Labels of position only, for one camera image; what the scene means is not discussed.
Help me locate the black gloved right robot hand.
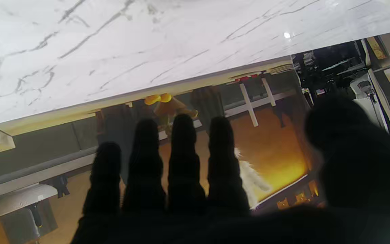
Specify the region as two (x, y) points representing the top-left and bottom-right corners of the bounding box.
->
(70, 98), (390, 244)

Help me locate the printed kitchen backdrop banner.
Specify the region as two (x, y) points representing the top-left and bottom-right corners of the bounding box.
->
(0, 56), (321, 244)

